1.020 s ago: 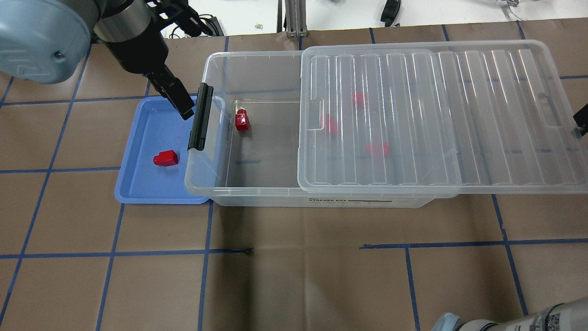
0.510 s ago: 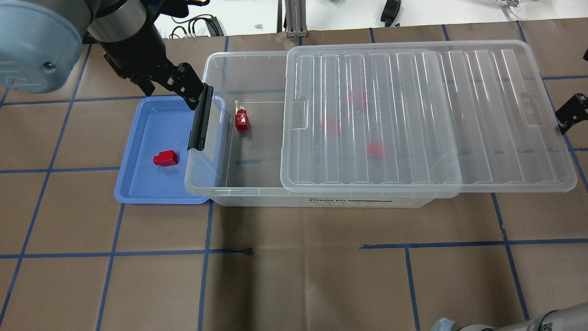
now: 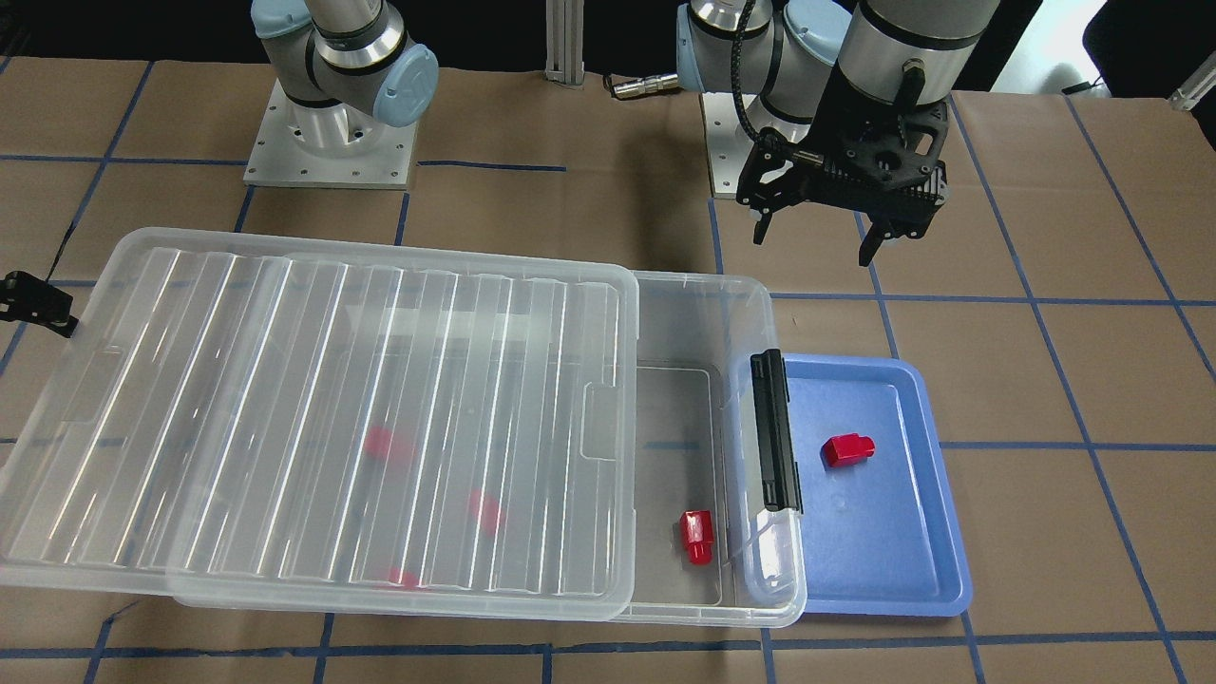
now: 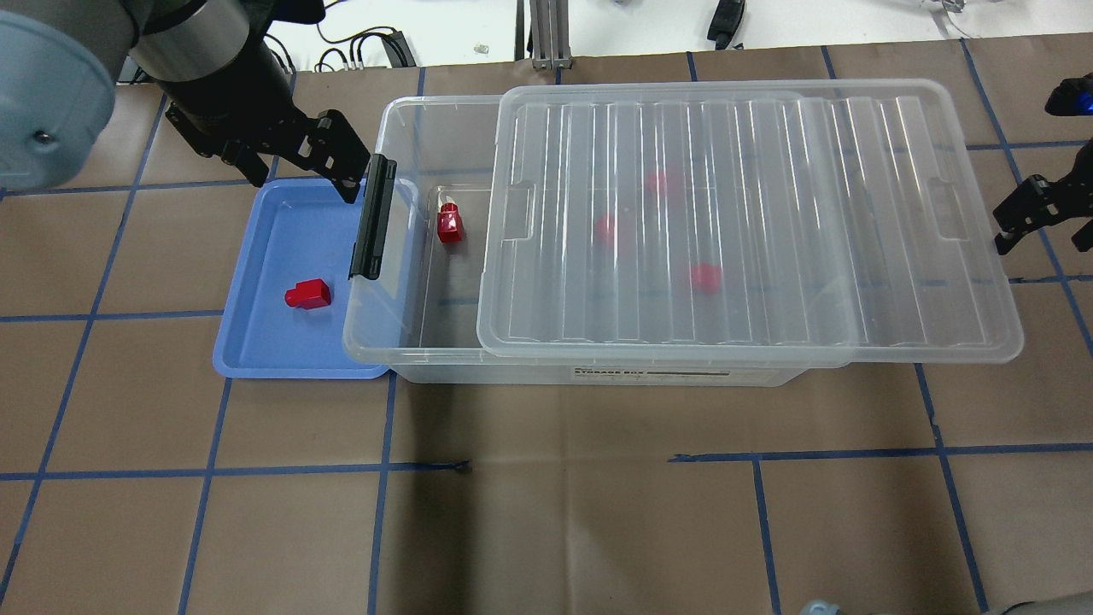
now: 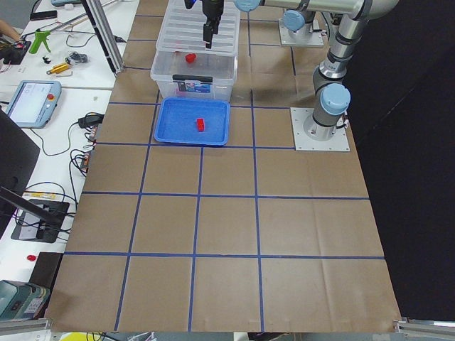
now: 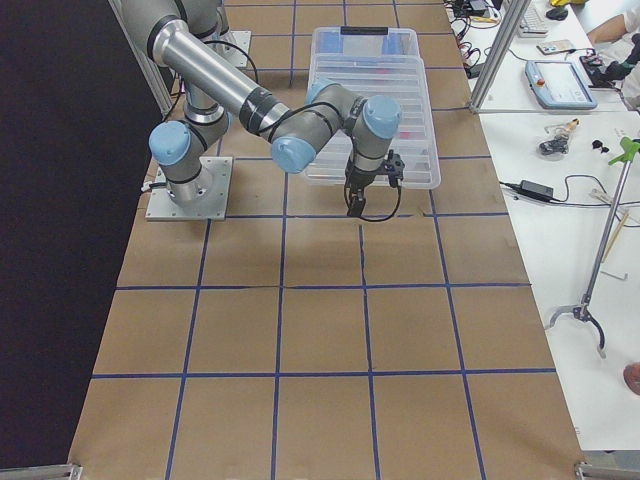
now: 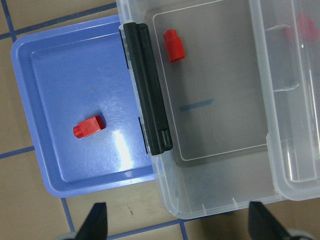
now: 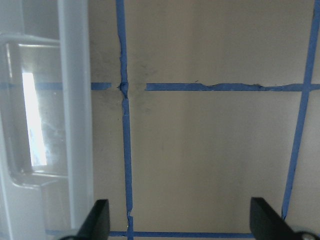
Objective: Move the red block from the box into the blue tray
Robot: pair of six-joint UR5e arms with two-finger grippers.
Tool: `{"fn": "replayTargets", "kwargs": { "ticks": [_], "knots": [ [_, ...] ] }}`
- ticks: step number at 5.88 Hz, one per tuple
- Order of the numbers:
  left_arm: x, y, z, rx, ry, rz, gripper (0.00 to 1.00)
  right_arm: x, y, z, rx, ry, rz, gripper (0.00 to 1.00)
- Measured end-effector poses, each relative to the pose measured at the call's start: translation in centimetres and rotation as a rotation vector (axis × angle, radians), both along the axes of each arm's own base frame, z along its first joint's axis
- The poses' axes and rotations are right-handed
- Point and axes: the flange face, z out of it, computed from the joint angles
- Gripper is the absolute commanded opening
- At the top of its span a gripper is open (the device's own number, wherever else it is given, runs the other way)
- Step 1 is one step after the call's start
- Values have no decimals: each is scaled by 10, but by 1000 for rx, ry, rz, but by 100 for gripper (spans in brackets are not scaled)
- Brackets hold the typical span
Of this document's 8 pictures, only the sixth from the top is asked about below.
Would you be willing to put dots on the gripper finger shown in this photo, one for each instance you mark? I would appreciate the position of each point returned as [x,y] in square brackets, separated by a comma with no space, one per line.
[355,205]

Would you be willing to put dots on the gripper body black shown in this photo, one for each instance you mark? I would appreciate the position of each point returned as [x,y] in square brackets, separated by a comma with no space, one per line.
[359,179]

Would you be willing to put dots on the clear plastic box lid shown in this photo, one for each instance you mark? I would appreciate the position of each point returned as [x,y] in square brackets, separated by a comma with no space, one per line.
[400,120]

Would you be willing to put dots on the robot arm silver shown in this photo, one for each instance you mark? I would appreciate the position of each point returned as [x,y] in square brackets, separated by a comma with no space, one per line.
[181,35]

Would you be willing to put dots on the clear plastic storage box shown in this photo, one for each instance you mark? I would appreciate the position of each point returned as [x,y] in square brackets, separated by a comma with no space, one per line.
[385,61]

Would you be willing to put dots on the blue plastic tray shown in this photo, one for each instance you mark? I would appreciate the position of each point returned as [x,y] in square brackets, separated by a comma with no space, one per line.
[359,45]

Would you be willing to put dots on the black power adapter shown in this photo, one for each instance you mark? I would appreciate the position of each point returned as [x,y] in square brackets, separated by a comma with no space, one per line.
[536,191]

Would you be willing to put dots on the teach pendant tablet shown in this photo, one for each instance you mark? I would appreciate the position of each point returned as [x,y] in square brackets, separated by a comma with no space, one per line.
[557,85]

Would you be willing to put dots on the black box latch handle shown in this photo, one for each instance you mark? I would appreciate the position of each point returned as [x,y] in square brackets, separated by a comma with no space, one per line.
[364,30]

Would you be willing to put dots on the aluminium frame post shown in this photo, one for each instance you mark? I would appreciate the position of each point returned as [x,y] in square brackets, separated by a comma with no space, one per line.
[506,33]

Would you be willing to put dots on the green handled grabber tool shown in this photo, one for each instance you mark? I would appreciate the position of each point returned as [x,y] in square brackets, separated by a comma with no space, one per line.
[580,311]

